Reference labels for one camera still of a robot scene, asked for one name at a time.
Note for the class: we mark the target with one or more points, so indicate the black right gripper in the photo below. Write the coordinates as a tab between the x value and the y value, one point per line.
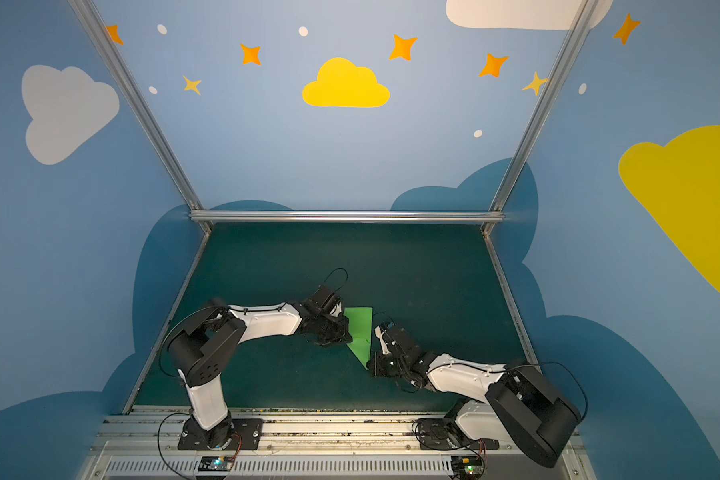
387	357

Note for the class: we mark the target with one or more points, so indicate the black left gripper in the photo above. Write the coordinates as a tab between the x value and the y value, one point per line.
334	324

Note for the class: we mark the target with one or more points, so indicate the green square paper sheet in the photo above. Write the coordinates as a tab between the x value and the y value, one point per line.
360	329

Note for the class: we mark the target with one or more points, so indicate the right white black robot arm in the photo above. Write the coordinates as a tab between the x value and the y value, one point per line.
511	402

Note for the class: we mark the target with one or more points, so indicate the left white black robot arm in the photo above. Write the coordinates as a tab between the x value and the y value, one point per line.
202	344

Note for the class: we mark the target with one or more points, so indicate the right green circuit board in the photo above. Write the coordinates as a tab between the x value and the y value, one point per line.
467	468

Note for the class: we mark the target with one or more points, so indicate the green circuit board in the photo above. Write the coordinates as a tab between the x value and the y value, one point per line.
467	468
216	463

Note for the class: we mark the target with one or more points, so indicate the left green circuit board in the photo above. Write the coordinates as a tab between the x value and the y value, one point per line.
216	463

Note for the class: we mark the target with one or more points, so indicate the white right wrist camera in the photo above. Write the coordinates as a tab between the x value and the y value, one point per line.
380	333

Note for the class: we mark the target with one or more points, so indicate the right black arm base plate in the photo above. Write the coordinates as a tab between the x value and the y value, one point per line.
441	434

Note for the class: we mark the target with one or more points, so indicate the aluminium right floor rail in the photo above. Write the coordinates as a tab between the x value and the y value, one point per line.
527	347

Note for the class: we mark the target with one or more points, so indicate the aluminium floor rail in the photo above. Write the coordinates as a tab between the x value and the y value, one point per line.
527	347
166	265

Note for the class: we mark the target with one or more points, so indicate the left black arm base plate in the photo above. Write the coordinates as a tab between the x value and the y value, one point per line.
229	434

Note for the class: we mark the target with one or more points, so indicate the aluminium back frame rail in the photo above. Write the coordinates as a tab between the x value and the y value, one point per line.
397	217

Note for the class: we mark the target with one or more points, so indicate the aluminium left floor rail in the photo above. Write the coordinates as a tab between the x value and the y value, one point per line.
166	265

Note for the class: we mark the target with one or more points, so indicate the aluminium left frame post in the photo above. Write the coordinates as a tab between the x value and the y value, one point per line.
90	19

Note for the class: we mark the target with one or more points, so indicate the aluminium frame post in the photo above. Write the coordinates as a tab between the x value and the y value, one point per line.
90	19
583	22

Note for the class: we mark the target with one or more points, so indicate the aluminium right frame post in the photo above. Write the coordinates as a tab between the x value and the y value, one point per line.
583	22

